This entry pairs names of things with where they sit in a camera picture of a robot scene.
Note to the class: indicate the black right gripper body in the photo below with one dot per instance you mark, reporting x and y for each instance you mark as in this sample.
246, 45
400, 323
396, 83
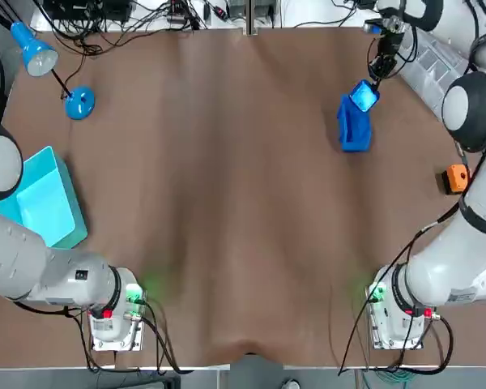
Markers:
392, 42

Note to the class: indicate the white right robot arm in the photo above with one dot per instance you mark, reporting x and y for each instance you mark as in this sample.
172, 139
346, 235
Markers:
470, 109

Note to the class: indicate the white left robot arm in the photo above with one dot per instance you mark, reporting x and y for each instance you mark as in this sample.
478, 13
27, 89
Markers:
16, 251

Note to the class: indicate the blue storage box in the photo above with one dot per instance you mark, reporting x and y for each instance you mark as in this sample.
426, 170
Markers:
354, 133

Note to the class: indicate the orange button box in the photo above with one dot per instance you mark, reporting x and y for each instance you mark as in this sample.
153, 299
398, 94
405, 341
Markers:
457, 176

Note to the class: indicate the black electronics box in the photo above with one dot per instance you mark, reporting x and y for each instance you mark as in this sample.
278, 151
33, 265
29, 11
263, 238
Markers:
89, 8

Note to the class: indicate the white desk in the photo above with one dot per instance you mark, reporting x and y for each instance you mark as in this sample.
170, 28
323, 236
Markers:
308, 16

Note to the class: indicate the blue desk lamp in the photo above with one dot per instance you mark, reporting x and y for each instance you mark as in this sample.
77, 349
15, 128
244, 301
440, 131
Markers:
80, 103

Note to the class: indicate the teal plastic bin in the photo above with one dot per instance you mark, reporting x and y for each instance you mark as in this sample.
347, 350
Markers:
44, 202

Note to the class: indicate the aluminium post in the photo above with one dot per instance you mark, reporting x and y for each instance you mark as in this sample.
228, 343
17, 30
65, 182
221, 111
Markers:
250, 20

